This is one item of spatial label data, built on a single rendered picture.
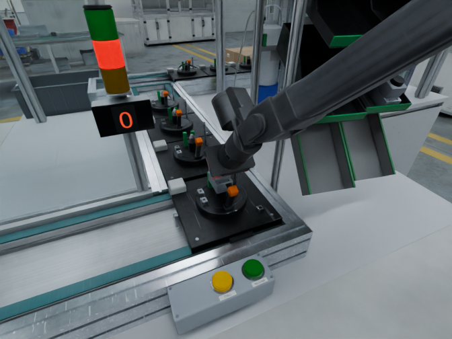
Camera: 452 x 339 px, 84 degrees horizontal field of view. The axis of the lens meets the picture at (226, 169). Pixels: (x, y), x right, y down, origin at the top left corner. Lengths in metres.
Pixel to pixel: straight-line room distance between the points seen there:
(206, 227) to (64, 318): 0.31
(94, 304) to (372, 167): 0.78
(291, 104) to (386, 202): 0.70
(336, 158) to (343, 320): 0.40
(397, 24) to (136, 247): 0.64
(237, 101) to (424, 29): 0.26
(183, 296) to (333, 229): 0.49
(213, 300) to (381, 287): 0.42
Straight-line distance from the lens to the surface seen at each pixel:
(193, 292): 0.54
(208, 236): 0.60
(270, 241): 0.61
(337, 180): 0.76
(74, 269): 0.71
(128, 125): 0.62
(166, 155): 0.90
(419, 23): 0.33
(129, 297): 0.56
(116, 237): 0.73
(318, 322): 0.66
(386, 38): 0.34
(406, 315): 0.74
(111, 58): 0.58
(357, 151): 0.84
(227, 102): 0.46
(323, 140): 0.77
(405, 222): 0.96
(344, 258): 0.77
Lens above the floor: 1.43
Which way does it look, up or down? 35 degrees down
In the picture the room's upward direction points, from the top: straight up
